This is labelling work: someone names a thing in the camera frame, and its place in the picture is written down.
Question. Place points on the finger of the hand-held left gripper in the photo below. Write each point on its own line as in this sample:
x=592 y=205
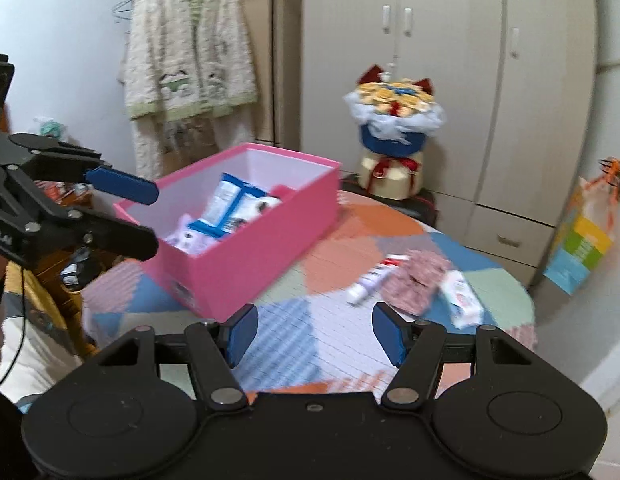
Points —
x=125 y=185
x=125 y=237

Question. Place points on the white purple packet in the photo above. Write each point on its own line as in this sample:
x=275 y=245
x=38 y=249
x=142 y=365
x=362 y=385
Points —
x=187 y=237

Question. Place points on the person's patterned clothing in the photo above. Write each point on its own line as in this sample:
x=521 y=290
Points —
x=20 y=340

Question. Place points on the green white plastic bag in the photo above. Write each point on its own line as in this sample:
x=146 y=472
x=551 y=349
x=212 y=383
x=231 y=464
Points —
x=50 y=129

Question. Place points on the patchwork tablecloth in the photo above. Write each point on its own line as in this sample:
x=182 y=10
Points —
x=340 y=260

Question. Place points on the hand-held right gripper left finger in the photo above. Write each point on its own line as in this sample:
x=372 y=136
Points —
x=242 y=332

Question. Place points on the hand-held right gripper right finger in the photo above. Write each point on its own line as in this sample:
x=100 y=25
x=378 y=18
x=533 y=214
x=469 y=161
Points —
x=389 y=332

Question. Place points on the floral fabric pouch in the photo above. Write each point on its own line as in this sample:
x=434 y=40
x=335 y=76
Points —
x=414 y=280

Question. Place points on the flower bouquet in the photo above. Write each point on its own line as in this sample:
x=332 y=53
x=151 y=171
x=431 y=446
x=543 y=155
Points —
x=389 y=135

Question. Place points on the white wardrobe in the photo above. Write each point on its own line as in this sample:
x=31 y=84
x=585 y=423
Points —
x=449 y=110

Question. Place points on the pink cardboard box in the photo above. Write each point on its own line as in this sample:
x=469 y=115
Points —
x=270 y=240

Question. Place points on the blue white tissue packet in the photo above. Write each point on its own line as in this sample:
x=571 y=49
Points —
x=225 y=200
x=210 y=227

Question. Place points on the colourful paper bag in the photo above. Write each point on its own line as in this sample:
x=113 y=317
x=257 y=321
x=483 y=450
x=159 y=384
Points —
x=579 y=245

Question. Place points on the red patterned box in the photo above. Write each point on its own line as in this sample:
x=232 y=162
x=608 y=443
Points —
x=55 y=192

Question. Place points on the cream fluffy cardigan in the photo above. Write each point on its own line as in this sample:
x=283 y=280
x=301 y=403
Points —
x=190 y=50

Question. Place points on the red white tube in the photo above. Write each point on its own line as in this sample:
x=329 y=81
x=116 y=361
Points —
x=394 y=260

